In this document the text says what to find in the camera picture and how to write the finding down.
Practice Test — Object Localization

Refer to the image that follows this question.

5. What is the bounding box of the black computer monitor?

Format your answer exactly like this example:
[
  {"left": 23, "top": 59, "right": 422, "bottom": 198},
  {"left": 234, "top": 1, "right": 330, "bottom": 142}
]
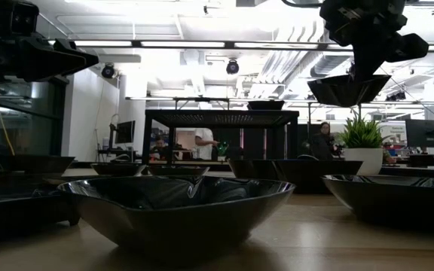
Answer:
[
  {"left": 405, "top": 119, "right": 434, "bottom": 149},
  {"left": 114, "top": 120, "right": 136, "bottom": 145}
]

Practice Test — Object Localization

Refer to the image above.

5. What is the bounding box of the black round ceiling fixture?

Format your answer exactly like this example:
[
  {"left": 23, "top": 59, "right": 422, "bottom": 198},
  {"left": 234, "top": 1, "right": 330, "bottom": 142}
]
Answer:
[
  {"left": 225, "top": 59, "right": 240, "bottom": 75},
  {"left": 100, "top": 62, "right": 116, "bottom": 80}
]

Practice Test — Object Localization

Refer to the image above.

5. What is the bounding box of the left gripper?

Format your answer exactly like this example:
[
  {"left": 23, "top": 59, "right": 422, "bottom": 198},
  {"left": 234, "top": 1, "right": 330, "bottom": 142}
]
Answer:
[{"left": 0, "top": 35, "right": 99, "bottom": 86}]

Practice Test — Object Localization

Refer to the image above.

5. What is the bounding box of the yellow extension cable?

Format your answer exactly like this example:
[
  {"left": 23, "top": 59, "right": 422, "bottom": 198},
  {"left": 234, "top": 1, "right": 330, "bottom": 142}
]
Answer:
[{"left": 0, "top": 84, "right": 17, "bottom": 156}]

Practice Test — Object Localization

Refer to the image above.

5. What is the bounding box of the black leaf-shaped plate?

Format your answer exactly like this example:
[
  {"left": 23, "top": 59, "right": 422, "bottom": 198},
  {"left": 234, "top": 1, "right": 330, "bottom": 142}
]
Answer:
[
  {"left": 57, "top": 175, "right": 296, "bottom": 259},
  {"left": 321, "top": 174, "right": 434, "bottom": 230}
]

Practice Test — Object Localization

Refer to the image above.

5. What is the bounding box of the dark office desk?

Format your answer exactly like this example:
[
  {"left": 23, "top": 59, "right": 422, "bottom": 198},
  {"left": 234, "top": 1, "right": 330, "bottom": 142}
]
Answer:
[{"left": 96, "top": 148, "right": 142, "bottom": 163}]

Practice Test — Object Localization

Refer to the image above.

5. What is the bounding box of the black perforated metal riser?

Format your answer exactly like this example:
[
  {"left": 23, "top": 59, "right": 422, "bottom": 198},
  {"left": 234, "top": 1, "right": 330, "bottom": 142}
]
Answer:
[{"left": 141, "top": 108, "right": 301, "bottom": 166}]

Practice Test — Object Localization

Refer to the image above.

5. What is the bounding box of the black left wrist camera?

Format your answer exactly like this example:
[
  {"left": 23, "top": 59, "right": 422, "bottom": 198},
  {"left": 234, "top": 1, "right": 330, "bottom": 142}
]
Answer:
[{"left": 0, "top": 0, "right": 40, "bottom": 38}]

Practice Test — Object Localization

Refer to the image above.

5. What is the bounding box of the person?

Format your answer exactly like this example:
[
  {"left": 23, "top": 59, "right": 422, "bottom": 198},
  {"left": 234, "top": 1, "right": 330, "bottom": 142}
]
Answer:
[
  {"left": 151, "top": 135, "right": 171, "bottom": 161},
  {"left": 194, "top": 127, "right": 220, "bottom": 161},
  {"left": 309, "top": 121, "right": 341, "bottom": 161}
]

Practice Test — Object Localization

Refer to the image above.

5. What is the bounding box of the green plant in white pot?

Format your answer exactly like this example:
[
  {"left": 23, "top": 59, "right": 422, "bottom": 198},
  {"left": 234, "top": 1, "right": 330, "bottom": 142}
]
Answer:
[{"left": 337, "top": 112, "right": 390, "bottom": 176}]

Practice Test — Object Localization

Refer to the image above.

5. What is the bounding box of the black overhead light rail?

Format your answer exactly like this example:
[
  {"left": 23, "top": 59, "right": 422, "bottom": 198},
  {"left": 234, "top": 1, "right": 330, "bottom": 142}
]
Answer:
[{"left": 47, "top": 39, "right": 434, "bottom": 52}]

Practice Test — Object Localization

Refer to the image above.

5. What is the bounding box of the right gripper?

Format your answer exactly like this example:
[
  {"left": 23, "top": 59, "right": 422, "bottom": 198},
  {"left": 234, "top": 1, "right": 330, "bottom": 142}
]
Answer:
[{"left": 319, "top": 0, "right": 429, "bottom": 82}]

